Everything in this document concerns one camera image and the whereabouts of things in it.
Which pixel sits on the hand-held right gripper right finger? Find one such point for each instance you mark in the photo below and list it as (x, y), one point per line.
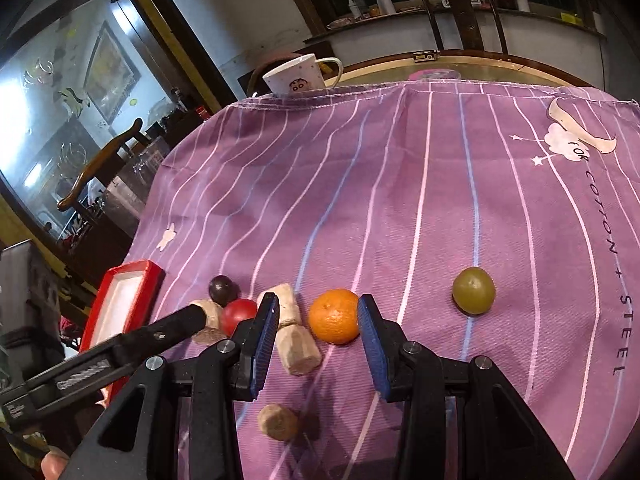
(372, 350)

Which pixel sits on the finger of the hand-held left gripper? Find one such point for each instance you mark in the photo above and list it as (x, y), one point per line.
(170, 327)

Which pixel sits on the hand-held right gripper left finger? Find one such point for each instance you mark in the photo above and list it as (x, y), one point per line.
(265, 345)

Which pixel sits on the beige sugarcane chunk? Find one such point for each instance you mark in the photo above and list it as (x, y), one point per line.
(300, 352)
(210, 336)
(290, 305)
(278, 421)
(212, 312)

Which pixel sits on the red tomato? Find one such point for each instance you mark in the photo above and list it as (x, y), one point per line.
(237, 315)

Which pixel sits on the orange mandarin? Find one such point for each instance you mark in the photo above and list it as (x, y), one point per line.
(334, 316)

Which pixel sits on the red rimmed white tray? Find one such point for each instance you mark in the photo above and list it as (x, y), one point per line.
(120, 305)

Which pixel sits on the dark purple round fruit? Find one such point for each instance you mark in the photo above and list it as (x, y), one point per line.
(222, 288)

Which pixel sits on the green round fruit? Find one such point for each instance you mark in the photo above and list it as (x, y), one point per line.
(473, 291)

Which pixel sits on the person's left hand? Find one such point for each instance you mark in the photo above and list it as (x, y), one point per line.
(54, 466)

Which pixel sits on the purple striped cloth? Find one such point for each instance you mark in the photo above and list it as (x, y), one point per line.
(400, 200)

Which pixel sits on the dark wooden chair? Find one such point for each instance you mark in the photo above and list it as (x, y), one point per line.
(467, 15)
(107, 152)

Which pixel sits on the framed picture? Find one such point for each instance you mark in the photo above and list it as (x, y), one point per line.
(110, 62)

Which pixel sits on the white cartoon mug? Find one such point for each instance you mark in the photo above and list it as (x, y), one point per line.
(295, 72)

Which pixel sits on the pink round coaster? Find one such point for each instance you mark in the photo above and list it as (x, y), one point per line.
(432, 75)

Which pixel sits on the small black device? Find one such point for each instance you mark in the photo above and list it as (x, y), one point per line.
(426, 56)

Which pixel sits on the grey bottle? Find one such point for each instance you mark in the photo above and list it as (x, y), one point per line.
(356, 6)

